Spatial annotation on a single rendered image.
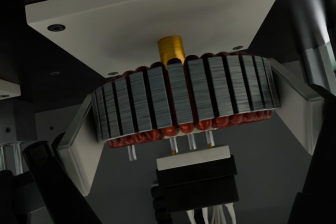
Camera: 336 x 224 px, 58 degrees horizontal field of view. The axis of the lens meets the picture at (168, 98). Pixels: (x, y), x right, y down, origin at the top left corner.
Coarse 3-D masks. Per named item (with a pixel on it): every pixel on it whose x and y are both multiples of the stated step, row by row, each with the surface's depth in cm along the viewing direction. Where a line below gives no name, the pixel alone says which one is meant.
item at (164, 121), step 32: (160, 64) 15; (192, 64) 14; (224, 64) 15; (256, 64) 15; (96, 96) 16; (128, 96) 15; (160, 96) 14; (192, 96) 14; (224, 96) 14; (256, 96) 15; (96, 128) 17; (128, 128) 14; (160, 128) 14; (192, 128) 14
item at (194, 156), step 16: (176, 144) 37; (192, 144) 36; (224, 144) 26; (160, 160) 25; (176, 160) 25; (192, 160) 25; (208, 160) 24; (224, 160) 26; (160, 176) 27; (176, 176) 27; (192, 176) 27; (208, 176) 26; (224, 176) 26; (176, 192) 27; (192, 192) 26; (208, 192) 26; (224, 192) 26; (176, 208) 26; (192, 208) 26
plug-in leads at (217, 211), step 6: (228, 204) 33; (192, 210) 36; (204, 210) 33; (216, 210) 38; (222, 210) 38; (228, 210) 34; (192, 216) 34; (204, 216) 33; (216, 216) 37; (222, 216) 36; (234, 216) 34; (192, 222) 34; (210, 222) 37; (216, 222) 37; (222, 222) 36; (234, 222) 33
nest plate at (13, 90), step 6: (0, 84) 29; (6, 84) 30; (12, 84) 31; (0, 90) 29; (6, 90) 30; (12, 90) 31; (18, 90) 32; (0, 96) 31; (6, 96) 31; (12, 96) 32
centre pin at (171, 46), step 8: (160, 40) 23; (168, 40) 23; (176, 40) 23; (160, 48) 23; (168, 48) 23; (176, 48) 23; (160, 56) 23; (168, 56) 23; (176, 56) 23; (184, 56) 23
